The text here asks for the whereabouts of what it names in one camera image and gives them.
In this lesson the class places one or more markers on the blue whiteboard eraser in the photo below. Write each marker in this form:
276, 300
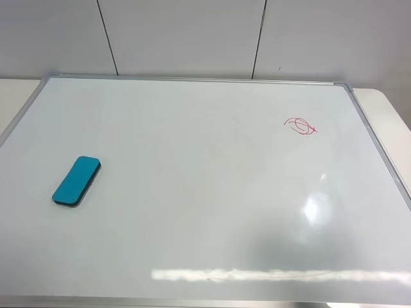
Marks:
74, 186

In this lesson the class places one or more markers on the red marker scribble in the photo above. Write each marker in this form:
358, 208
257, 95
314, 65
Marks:
300, 125

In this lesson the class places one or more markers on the white whiteboard with aluminium frame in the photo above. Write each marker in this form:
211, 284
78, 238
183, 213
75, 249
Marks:
204, 198

